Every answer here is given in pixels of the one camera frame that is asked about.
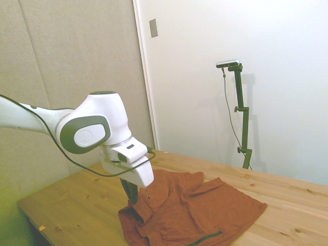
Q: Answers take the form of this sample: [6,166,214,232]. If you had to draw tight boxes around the grey wall plate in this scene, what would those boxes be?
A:
[149,18,159,38]

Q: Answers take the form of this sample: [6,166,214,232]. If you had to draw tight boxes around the white door frame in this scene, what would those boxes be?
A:
[132,0,160,152]

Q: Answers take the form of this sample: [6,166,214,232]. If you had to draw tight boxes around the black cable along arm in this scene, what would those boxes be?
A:
[0,94,156,178]

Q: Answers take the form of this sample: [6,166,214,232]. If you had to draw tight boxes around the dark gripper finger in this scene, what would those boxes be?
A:
[129,183,139,205]
[119,178,134,203]

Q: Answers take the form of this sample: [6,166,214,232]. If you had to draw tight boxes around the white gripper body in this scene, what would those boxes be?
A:
[100,151,155,189]

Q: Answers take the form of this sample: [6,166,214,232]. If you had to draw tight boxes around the grey exterior camera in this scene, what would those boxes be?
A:
[216,58,241,69]

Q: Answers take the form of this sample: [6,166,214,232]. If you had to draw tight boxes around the dark green camera stand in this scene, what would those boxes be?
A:
[227,64,253,170]

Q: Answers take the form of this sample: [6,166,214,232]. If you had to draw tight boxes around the red shorts with black zipper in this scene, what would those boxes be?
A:
[117,169,269,246]

